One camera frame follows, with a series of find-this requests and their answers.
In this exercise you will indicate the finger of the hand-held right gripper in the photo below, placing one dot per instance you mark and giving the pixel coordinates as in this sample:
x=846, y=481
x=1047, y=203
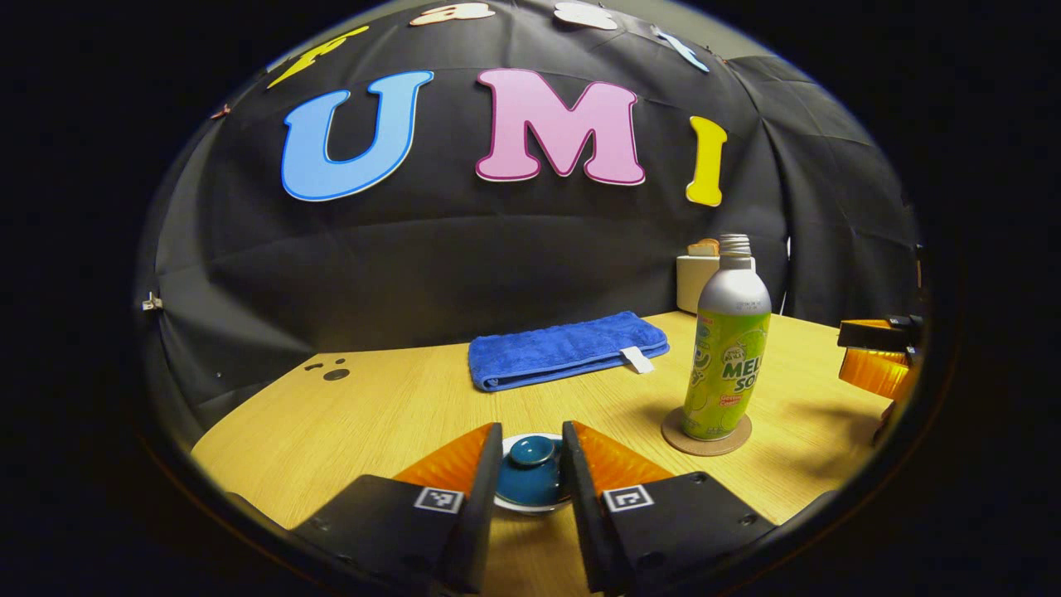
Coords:
x=874, y=369

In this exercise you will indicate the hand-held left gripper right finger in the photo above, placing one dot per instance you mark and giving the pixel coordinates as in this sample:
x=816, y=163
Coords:
x=580, y=514

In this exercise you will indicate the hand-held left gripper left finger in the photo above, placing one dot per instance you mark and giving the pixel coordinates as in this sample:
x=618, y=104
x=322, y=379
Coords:
x=485, y=514

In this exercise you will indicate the round brown coaster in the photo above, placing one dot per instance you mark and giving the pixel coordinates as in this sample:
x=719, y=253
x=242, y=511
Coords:
x=704, y=448

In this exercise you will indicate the silver green-label water bottle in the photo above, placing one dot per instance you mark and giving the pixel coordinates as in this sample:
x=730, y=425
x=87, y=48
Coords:
x=729, y=348

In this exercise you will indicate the blue folded towel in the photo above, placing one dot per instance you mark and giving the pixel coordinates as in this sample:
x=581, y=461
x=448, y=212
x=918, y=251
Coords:
x=564, y=348

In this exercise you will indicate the white toaster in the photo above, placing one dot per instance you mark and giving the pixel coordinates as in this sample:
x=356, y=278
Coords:
x=690, y=282

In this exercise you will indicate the toast slice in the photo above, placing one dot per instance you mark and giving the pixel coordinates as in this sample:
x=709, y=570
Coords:
x=704, y=248

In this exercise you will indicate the black backdrop cloth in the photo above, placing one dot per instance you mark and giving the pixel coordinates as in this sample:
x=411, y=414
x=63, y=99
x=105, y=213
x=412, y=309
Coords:
x=497, y=249

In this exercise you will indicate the metal backdrop clip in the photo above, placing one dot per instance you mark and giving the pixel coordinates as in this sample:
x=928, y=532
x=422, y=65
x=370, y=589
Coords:
x=152, y=303

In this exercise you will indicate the red backdrop clip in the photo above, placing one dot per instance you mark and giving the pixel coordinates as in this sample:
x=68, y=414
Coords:
x=221, y=111

